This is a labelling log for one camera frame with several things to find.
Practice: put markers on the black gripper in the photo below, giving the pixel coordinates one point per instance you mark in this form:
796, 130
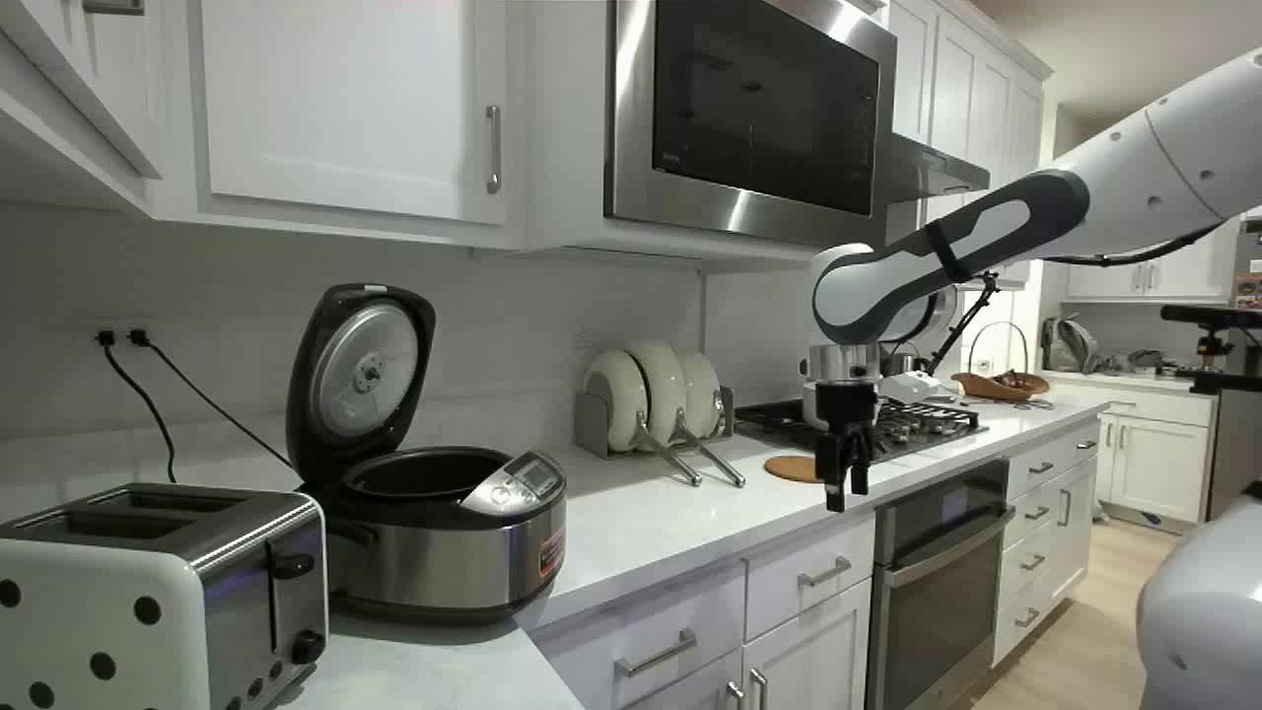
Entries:
847, 421

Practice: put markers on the black rice cooker lid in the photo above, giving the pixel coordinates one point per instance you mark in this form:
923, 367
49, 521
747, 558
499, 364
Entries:
360, 377

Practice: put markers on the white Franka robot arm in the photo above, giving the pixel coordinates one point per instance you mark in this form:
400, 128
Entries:
1156, 172

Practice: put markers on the stainless rice cooker body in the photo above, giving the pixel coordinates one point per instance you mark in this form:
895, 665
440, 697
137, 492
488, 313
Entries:
437, 558

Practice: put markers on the round cork trivet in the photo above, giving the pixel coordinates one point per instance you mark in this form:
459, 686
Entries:
789, 468

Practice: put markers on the black gas cooktop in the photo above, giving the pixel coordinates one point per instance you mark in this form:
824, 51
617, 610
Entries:
775, 422

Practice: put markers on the white small drawer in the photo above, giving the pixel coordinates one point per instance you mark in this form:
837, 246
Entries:
816, 572

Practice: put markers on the stainless oven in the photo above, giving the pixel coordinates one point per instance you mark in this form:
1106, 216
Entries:
937, 594

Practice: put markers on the metal pan rack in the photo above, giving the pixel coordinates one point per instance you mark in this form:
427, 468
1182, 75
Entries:
705, 454

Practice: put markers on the white plates in rack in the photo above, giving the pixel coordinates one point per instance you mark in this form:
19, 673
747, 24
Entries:
705, 391

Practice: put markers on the white drawer stack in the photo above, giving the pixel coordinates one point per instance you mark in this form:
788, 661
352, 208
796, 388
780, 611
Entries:
1046, 538

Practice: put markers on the large cream frying pan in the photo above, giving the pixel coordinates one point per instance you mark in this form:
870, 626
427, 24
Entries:
617, 398

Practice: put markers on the white wide drawer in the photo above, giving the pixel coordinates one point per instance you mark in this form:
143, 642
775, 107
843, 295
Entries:
653, 643

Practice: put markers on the white distant lower cabinet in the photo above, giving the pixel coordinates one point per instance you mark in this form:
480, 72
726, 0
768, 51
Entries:
1156, 454

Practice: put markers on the white distant cabinet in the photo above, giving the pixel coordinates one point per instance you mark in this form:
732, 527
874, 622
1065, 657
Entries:
1156, 279
1156, 454

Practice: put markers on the stainless range hood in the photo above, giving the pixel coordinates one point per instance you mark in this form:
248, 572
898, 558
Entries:
930, 172

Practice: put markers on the white distant upper cabinet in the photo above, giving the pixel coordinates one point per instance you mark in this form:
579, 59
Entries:
1156, 279

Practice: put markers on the stainless steel microwave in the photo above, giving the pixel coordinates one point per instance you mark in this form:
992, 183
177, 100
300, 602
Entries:
750, 112

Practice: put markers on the white tall upper cabinets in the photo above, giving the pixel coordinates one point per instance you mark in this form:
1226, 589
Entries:
971, 93

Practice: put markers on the white upper cabinet door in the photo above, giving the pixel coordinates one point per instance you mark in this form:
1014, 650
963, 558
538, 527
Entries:
342, 103

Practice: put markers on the white polka dot toaster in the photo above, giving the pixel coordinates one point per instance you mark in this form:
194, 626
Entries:
119, 606

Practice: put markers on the white upper corner cabinet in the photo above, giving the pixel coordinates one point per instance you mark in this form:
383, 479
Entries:
66, 93

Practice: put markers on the black camera stand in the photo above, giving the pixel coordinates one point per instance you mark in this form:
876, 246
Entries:
1217, 347

